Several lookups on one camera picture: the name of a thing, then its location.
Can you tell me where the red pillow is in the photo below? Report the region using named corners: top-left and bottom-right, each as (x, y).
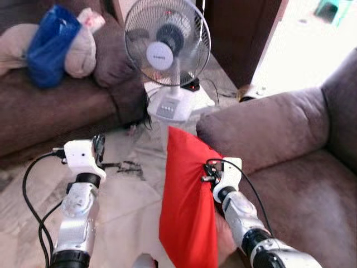
top-left (159, 126), bottom-right (224, 268)

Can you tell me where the brown fabric sofa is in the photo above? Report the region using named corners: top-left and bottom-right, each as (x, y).
top-left (0, 0), bottom-right (149, 160)

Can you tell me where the dark grey fabric sofa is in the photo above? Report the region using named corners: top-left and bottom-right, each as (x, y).
top-left (196, 49), bottom-right (357, 268)

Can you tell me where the beige pillow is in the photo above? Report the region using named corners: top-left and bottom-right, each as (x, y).
top-left (0, 22), bottom-right (97, 79)

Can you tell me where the black power strip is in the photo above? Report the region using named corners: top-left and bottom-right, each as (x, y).
top-left (181, 79), bottom-right (201, 92)

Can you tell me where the grey robot leg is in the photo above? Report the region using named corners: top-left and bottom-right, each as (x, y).
top-left (132, 253), bottom-right (160, 268)

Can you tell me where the blue plastic bag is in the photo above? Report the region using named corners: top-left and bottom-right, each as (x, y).
top-left (26, 6), bottom-right (83, 89)

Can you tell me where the white standing fan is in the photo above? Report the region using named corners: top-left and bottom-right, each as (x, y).
top-left (124, 0), bottom-right (211, 123)

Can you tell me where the pink and white cloth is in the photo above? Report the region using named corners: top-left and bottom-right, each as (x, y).
top-left (78, 8), bottom-right (105, 33)

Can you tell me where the dark wooden cabinet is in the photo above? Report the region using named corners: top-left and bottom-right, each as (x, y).
top-left (195, 0), bottom-right (286, 89)

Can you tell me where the teal plastic stool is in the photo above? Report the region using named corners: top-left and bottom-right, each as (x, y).
top-left (314, 0), bottom-right (346, 26)

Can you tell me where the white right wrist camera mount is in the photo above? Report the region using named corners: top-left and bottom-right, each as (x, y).
top-left (213, 157), bottom-right (243, 203)

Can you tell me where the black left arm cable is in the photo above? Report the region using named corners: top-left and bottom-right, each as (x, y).
top-left (22, 148), bottom-right (67, 268)

